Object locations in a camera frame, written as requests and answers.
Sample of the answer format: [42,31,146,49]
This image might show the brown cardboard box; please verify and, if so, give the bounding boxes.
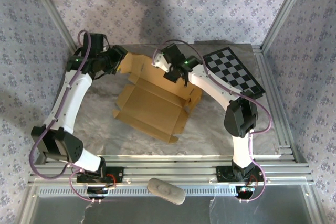
[112,52,203,145]

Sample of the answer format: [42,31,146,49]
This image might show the black and grey checkerboard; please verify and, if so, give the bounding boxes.
[202,47,266,100]

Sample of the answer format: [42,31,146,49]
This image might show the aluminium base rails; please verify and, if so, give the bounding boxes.
[28,154,316,186]

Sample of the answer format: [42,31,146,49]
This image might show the aluminium side rails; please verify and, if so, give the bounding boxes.
[251,45,297,162]

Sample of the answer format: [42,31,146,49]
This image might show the small round circuit board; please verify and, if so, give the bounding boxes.
[86,186,117,200]
[235,186,256,200]

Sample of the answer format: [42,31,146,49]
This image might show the grey oval stone-like object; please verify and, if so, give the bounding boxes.
[146,177,186,206]

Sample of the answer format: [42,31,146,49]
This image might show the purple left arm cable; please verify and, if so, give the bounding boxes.
[29,29,113,204]

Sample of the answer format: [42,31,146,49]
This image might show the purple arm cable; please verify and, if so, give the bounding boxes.
[29,29,113,204]
[152,39,272,204]

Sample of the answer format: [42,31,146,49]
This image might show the aluminium frame post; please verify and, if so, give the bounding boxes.
[25,0,78,53]
[261,0,314,51]

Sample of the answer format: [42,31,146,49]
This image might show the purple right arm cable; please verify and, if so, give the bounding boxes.
[152,39,272,204]

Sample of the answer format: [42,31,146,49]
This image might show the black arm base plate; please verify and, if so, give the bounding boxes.
[76,166,124,184]
[215,165,264,183]

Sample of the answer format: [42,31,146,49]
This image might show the slotted grey cable duct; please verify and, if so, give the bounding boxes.
[39,186,238,196]

